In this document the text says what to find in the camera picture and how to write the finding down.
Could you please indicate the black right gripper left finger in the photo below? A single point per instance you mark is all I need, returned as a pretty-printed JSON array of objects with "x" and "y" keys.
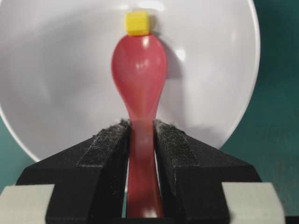
[{"x": 89, "y": 178}]

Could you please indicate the white round bowl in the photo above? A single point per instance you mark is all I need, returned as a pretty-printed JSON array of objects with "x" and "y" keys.
[{"x": 56, "y": 86}]

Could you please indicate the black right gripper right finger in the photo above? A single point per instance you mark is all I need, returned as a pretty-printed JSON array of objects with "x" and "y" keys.
[{"x": 191, "y": 173}]

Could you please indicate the pink ceramic spoon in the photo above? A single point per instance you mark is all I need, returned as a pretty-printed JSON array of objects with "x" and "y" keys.
[{"x": 139, "y": 69}]

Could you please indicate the yellow hexagonal prism block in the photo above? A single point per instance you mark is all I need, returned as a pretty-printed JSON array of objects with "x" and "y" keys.
[{"x": 137, "y": 23}]

